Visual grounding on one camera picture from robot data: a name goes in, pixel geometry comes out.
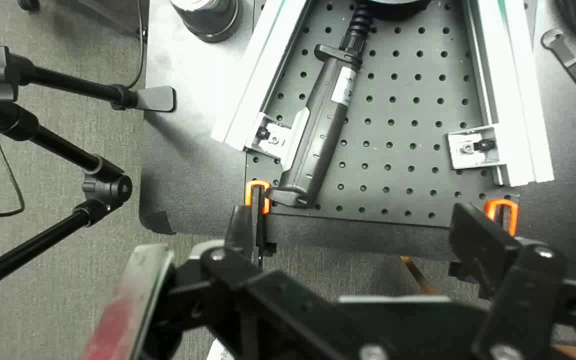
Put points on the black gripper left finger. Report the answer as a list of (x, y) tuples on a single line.
[(251, 232)]

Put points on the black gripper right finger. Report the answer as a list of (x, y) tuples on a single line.
[(485, 246)]

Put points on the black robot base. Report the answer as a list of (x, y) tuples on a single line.
[(399, 5)]

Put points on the orange black table clamp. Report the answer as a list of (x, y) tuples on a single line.
[(256, 189), (500, 205)]

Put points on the black perforated breadboard plate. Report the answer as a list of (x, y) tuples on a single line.
[(400, 133)]

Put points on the red white flat panel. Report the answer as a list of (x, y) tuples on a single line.
[(128, 306)]

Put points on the black round cylinder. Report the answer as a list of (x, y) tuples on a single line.
[(204, 17)]

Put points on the silver corner bracket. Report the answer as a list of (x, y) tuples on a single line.
[(278, 139), (468, 151)]

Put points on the black camera tripod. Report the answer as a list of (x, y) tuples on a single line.
[(107, 189)]

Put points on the aluminium profile rail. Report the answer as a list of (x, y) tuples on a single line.
[(508, 87), (260, 72)]

